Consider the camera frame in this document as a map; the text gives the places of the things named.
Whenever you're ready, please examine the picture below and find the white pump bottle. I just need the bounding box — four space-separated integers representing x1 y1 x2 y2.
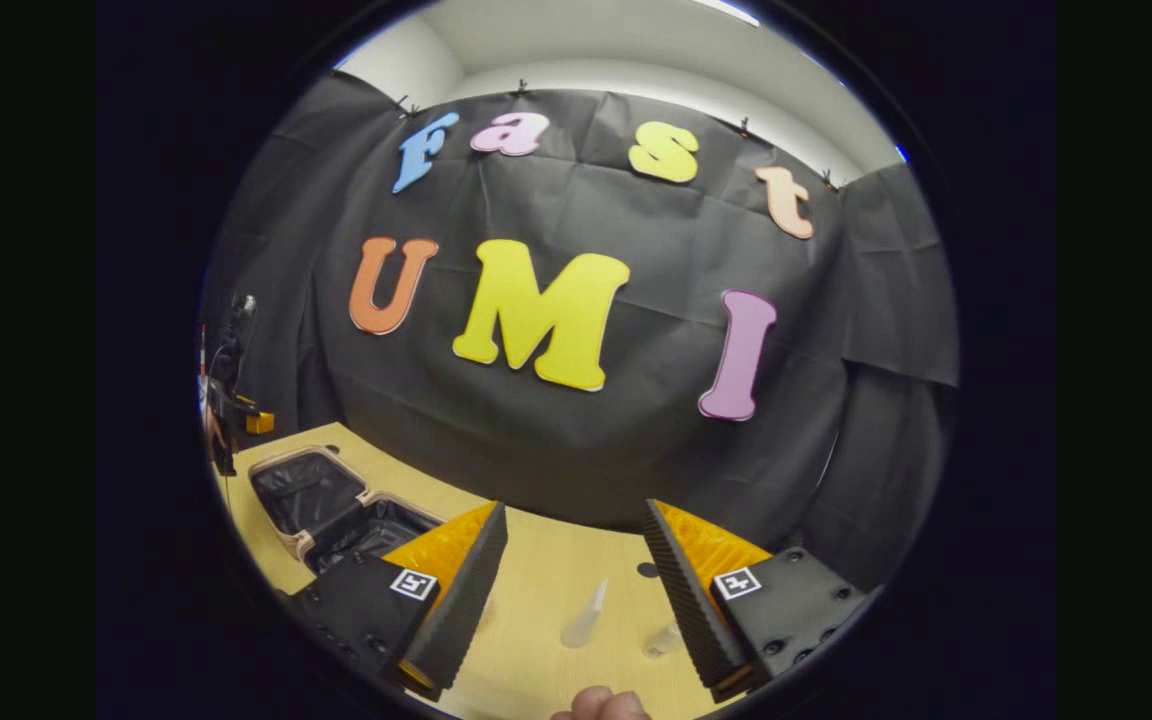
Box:
560 578 609 649

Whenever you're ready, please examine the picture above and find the ceiling light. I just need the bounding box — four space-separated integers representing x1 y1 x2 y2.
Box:
691 0 762 26

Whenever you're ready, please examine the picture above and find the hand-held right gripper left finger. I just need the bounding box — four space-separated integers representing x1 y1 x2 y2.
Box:
286 500 509 701

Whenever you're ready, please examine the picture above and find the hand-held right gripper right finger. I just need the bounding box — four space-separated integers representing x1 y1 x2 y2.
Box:
642 498 882 706

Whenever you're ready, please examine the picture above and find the small clear bottle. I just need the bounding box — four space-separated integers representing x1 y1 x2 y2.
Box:
641 620 685 659

